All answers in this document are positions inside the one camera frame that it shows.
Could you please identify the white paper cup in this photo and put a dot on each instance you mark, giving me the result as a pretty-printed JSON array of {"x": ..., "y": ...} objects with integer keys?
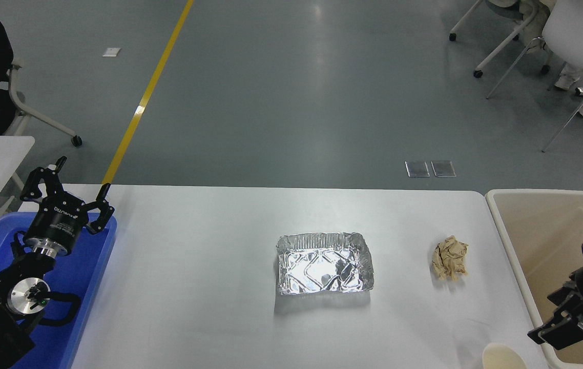
[{"x": 501, "y": 357}]

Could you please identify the large pale plastic bin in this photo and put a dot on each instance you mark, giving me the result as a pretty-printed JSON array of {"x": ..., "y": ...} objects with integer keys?
[{"x": 542, "y": 230}]

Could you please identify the white chair with metal legs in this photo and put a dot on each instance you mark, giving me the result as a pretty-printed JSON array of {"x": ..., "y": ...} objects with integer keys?
[{"x": 578, "y": 31}]

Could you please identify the silver floor plate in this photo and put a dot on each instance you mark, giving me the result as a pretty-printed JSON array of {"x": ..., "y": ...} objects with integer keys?
[
  {"x": 417, "y": 168},
  {"x": 443, "y": 168}
]

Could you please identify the silver foil tray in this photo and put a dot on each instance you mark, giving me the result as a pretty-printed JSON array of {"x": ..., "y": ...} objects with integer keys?
[{"x": 322, "y": 266}]

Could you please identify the blue plastic tray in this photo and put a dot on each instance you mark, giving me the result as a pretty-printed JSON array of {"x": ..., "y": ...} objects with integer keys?
[{"x": 84, "y": 277}]

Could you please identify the crumpled tan paper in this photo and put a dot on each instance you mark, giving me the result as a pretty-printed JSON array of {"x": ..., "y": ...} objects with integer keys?
[{"x": 449, "y": 258}]

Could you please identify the white rolling chair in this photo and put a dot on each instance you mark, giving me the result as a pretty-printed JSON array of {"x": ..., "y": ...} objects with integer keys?
[
  {"x": 477, "y": 73},
  {"x": 76, "y": 140}
]

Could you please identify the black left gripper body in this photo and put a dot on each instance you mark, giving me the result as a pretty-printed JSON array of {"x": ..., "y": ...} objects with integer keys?
[{"x": 61, "y": 223}]

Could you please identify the white paper slip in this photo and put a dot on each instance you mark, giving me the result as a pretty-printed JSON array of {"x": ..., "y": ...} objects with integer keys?
[{"x": 111, "y": 52}]

